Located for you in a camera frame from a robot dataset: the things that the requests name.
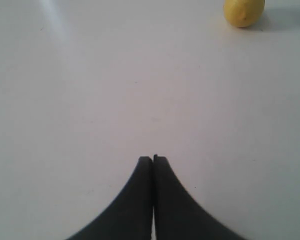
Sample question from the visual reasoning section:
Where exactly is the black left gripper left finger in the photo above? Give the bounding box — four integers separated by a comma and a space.
69, 156, 153, 240

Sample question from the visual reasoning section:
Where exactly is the yellow lemon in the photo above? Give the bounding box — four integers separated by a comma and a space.
223, 0, 265, 28

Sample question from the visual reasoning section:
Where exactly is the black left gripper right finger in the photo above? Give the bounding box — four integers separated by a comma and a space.
153, 155, 243, 240

